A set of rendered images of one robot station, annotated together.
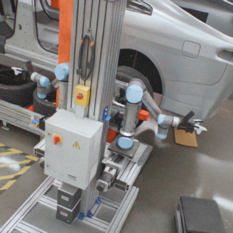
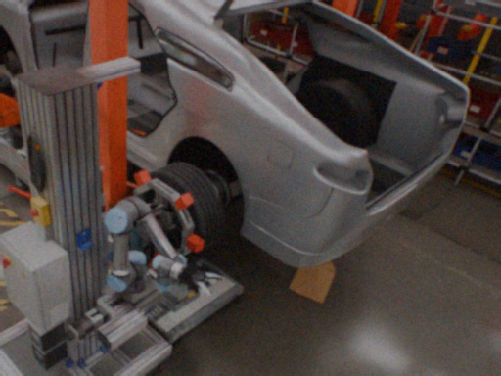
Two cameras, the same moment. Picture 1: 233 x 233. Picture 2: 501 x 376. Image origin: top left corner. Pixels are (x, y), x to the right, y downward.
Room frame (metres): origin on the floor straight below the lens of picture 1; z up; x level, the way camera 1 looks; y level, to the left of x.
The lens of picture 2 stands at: (0.43, -1.12, 2.83)
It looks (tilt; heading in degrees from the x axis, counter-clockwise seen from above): 40 degrees down; 23
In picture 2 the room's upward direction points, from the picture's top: 6 degrees clockwise
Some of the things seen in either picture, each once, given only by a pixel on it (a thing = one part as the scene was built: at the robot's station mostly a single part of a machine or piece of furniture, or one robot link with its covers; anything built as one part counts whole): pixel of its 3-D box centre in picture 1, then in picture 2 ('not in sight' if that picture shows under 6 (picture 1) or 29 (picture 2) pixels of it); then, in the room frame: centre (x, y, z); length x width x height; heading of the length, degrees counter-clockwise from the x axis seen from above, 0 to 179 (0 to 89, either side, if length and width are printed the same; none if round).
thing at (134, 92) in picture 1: (129, 116); (120, 248); (2.01, -0.10, 1.19); 0.15 x 0.12 x 0.55; 177
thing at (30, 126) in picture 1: (48, 129); not in sight; (2.72, 0.69, 0.44); 0.43 x 0.17 x 0.03; 71
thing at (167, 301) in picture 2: not in sight; (169, 281); (2.90, 0.01, 0.13); 0.50 x 0.36 x 0.10; 71
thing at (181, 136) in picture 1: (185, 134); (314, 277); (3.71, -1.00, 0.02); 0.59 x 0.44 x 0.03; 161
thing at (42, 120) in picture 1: (50, 124); not in sight; (2.71, 0.67, 0.51); 0.20 x 0.14 x 0.13; 62
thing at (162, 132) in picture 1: (162, 129); (165, 277); (2.01, -0.37, 1.12); 0.11 x 0.08 x 0.11; 177
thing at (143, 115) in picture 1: (143, 115); (195, 243); (2.63, -0.26, 0.85); 0.09 x 0.08 x 0.07; 71
